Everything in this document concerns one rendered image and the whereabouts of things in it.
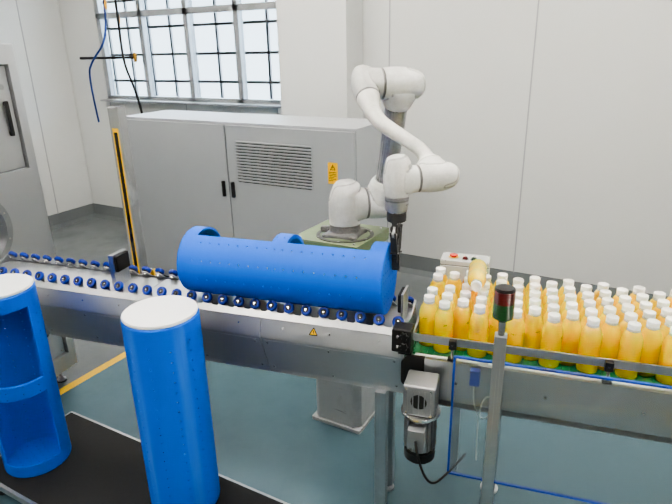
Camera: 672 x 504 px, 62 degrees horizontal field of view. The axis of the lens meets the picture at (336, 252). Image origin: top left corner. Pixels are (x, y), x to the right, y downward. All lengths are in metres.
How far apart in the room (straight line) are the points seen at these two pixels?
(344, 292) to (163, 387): 0.75
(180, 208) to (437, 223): 2.18
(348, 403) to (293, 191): 1.63
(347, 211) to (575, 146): 2.33
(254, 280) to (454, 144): 2.89
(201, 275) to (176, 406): 0.53
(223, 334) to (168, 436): 0.46
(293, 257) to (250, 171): 2.08
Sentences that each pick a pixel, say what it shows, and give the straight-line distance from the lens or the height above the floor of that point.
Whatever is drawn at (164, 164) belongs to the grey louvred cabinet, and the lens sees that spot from 4.79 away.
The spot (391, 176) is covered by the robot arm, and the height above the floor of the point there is 1.51.
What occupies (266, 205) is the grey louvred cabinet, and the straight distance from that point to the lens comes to 4.20.
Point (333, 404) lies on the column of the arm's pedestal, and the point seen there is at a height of 0.13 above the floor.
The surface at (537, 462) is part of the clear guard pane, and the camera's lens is 2.21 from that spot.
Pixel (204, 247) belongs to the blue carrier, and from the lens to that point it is 2.37.
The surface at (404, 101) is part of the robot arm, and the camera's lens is 2.52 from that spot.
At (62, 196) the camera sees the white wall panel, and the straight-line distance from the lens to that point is 7.51.
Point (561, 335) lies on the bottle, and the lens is 2.06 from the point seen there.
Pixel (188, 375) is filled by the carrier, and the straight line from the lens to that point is 2.22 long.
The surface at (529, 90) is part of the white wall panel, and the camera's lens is 4.61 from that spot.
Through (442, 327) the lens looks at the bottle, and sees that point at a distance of 2.06.
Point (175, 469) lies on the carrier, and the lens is 2.44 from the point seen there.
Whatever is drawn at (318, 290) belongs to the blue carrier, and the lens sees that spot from 2.17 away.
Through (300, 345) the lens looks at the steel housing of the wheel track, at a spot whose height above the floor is 0.82.
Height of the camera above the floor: 1.96
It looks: 20 degrees down
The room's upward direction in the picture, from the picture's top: 1 degrees counter-clockwise
